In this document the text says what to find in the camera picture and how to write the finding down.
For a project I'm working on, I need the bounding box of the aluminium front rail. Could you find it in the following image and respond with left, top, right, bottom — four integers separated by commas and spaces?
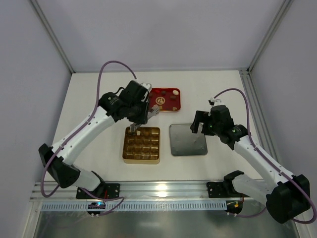
31, 180, 268, 200

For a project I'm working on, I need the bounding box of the aluminium frame post right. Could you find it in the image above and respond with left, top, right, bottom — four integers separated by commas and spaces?
247, 0, 294, 74

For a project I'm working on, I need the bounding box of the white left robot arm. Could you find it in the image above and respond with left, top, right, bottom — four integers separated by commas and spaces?
39, 80, 152, 198

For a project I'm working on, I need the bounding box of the slotted cable duct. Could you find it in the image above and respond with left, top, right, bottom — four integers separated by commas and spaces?
41, 200, 227, 212

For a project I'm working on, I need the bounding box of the red chocolate tray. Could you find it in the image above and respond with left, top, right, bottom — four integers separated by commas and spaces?
149, 88, 181, 112

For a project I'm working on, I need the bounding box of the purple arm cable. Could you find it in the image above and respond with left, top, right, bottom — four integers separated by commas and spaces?
40, 60, 137, 217
212, 88, 317, 225

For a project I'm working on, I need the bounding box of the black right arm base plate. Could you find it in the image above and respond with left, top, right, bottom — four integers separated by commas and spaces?
206, 180, 240, 198

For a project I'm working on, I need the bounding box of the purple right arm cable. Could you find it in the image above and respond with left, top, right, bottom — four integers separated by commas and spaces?
212, 88, 317, 225

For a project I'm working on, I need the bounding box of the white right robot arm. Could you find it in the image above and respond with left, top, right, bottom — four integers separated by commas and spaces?
190, 100, 312, 224

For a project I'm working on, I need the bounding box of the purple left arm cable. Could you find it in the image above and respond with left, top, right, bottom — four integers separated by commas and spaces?
40, 60, 137, 217

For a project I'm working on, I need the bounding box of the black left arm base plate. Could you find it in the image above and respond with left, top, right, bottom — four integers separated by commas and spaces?
76, 182, 120, 199

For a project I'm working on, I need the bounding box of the aluminium frame post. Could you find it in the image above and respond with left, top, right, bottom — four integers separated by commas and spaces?
29, 0, 75, 74
247, 0, 294, 74

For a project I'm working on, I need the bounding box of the aluminium frame post left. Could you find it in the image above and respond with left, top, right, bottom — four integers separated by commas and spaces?
29, 0, 75, 74

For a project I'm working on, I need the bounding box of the silver tin lid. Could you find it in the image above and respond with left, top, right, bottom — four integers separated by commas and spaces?
169, 123, 208, 157

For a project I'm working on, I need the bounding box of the gold chocolate tin box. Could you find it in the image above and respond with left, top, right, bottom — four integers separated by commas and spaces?
122, 127, 160, 165

